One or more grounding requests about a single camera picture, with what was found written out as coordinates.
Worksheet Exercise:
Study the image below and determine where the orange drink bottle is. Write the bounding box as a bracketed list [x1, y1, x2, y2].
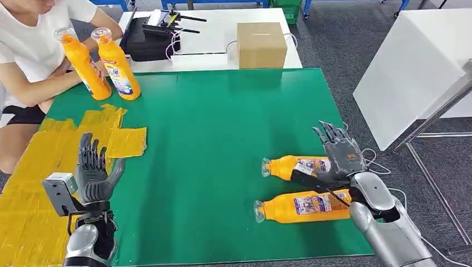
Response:
[54, 27, 112, 101]
[260, 155, 333, 182]
[253, 189, 352, 224]
[91, 27, 141, 101]

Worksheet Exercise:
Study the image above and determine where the black remote controller with antennas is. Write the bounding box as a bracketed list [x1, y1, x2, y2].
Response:
[142, 9, 207, 37]

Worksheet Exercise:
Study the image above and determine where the large white board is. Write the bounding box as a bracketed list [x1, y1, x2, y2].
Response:
[352, 9, 472, 152]

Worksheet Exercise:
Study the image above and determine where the green table mat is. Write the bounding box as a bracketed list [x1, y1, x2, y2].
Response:
[46, 67, 375, 267]

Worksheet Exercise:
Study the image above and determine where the green plastic crate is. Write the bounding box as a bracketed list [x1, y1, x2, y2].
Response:
[269, 0, 303, 25]

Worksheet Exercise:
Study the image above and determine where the brown cardboard box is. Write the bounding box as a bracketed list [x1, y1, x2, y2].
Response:
[237, 22, 288, 70]

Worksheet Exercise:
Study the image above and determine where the metal stand frame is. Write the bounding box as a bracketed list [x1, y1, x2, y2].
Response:
[392, 58, 472, 255]

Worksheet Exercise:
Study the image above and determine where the blue metal frame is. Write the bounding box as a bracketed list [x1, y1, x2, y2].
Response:
[90, 0, 130, 12]
[302, 0, 411, 19]
[161, 0, 270, 11]

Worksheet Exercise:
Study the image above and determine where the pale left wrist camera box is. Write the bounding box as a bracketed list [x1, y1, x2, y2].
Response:
[41, 172, 80, 217]

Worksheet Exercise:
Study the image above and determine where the person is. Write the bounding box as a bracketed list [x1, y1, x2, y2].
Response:
[0, 0, 124, 174]

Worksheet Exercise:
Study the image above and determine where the thin white cable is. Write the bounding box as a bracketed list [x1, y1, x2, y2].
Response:
[166, 30, 184, 62]

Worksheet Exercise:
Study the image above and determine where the white table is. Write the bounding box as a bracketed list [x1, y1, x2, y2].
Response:
[117, 8, 303, 73]

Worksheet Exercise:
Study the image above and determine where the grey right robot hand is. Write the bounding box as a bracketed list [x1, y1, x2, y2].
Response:
[290, 121, 368, 188]

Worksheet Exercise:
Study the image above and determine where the yellow plastic sheet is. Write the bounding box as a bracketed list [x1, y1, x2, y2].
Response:
[0, 104, 148, 267]

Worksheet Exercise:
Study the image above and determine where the black carrying case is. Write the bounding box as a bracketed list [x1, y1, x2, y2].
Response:
[120, 7, 181, 63]

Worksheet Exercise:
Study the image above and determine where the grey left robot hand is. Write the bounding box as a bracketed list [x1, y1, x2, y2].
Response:
[75, 132, 126, 204]

